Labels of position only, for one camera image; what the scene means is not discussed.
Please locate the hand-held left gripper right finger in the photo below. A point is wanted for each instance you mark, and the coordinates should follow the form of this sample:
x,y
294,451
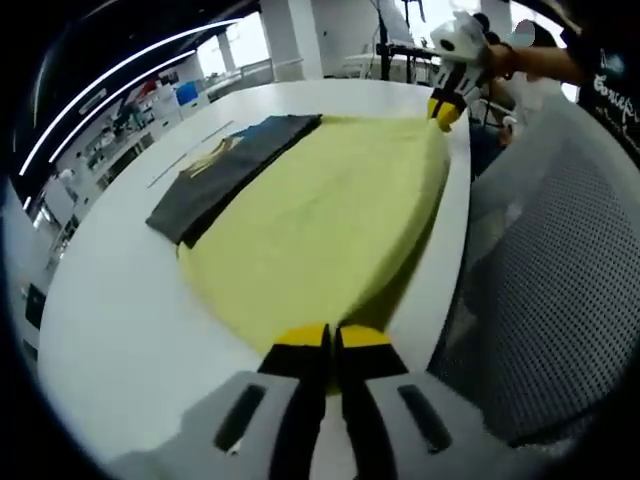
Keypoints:
x,y
450,440

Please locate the white workbench row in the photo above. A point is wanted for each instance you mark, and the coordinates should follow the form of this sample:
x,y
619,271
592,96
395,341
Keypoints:
x,y
125,132

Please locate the dark blue printed garment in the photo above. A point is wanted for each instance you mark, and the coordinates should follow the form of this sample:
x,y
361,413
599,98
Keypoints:
x,y
225,190

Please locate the black printed shirt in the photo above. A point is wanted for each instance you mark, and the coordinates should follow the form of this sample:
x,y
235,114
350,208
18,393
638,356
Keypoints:
x,y
610,75

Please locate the short curved ceiling light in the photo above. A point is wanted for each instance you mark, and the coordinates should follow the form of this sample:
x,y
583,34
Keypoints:
x,y
125,100

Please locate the white square pillar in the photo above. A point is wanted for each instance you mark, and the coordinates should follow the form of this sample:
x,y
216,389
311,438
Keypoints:
x,y
281,40

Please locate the black metal stand frame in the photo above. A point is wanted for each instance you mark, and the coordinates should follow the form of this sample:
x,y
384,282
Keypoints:
x,y
387,35

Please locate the grey mesh office chair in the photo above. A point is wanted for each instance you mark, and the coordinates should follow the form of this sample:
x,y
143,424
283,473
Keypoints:
x,y
550,275

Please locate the person's right hand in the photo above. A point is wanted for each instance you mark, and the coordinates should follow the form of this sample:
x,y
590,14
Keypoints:
x,y
496,62

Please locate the long curved ceiling light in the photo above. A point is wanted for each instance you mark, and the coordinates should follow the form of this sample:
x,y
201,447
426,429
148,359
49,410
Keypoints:
x,y
100,85

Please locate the black chair back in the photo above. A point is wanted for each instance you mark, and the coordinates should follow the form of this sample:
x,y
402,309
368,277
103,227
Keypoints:
x,y
35,305

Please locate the blue plastic crate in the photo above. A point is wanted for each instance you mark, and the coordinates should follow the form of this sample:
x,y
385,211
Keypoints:
x,y
186,95

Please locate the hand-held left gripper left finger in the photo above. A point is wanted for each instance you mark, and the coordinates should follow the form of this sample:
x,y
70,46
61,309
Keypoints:
x,y
210,435

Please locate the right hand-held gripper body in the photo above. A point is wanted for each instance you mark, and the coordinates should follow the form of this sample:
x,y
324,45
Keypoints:
x,y
462,42

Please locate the yellow template cloth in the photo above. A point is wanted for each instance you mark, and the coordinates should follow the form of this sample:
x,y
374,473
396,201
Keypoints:
x,y
320,215

